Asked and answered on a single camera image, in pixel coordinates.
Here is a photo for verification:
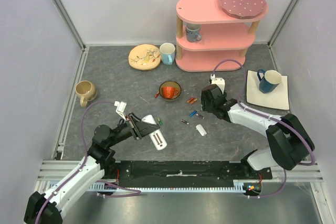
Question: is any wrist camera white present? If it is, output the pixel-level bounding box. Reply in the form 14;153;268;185
210;74;225;93
114;101;127;120

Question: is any grey mug on shelf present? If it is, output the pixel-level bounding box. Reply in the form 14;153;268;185
185;23;202;42

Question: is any white square plate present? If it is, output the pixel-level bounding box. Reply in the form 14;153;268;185
246;70;289;110

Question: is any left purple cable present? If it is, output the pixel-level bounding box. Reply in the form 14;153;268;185
35;100;142;224

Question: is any orange cup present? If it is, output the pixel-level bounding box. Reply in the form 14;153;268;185
162;86;180;99

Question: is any pink three-tier shelf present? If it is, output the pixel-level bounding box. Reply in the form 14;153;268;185
175;0;268;72

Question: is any white remote control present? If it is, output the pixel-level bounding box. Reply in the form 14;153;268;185
141;115;167;151

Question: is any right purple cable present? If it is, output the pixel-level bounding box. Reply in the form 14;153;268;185
212;59;317;199

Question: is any white cable duct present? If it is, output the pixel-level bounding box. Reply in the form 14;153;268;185
88;182;261;194

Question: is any white battery cover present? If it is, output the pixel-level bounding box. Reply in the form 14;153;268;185
196;124;207;136

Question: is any light blue mug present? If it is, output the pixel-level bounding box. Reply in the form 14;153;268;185
160;42;175;65

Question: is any purple cable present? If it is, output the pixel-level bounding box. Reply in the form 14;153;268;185
212;59;317;199
35;100;142;224

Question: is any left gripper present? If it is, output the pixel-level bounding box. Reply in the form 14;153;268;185
107;112;160;147

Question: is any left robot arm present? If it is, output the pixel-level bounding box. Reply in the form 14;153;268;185
24;113;167;223

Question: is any pink dotted plate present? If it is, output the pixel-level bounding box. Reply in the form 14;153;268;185
219;0;267;19

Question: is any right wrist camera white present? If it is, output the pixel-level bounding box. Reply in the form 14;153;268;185
210;74;225;93

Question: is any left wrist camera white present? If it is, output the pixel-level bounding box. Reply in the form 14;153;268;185
114;101;127;120

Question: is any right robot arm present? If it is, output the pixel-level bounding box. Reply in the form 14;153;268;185
201;84;315;179

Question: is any yellow floral plate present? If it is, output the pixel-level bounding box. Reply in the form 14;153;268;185
128;44;161;71

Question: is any dark blue mug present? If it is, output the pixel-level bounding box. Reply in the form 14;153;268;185
257;69;282;93

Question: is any beige mug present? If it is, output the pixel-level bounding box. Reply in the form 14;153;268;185
75;80;97;108

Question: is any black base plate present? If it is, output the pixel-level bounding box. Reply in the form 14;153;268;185
103;161;272;186

